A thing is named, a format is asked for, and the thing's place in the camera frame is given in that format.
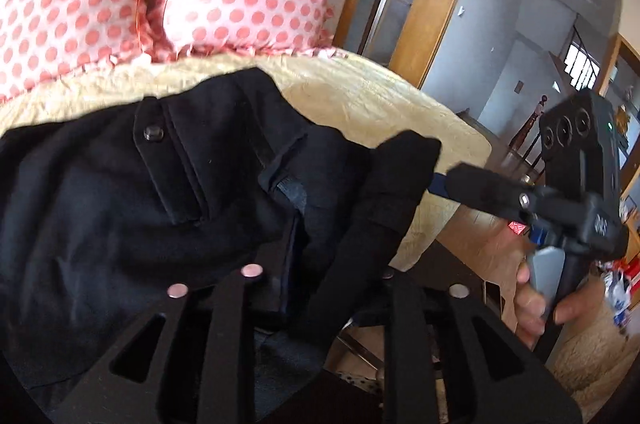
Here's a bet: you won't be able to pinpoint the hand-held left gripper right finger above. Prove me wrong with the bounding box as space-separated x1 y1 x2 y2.
382 269 583 424

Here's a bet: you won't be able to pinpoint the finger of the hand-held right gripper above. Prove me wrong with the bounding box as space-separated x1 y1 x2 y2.
429 163 535 219

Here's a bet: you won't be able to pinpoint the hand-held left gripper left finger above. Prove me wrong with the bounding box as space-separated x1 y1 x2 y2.
50 264 266 424

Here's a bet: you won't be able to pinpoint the black pants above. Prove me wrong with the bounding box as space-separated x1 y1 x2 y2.
0 68 443 415

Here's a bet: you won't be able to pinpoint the person's right hand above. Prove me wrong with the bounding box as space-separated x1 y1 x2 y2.
512 254 607 351

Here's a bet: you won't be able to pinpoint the pale yellow quilted bedspread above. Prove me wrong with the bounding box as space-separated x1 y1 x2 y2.
0 48 493 272

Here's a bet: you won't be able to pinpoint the beige fluffy cloth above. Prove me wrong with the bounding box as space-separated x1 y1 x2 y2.
547 299 640 422

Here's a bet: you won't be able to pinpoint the wooden stair post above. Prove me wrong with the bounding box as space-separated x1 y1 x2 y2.
507 94 549 167

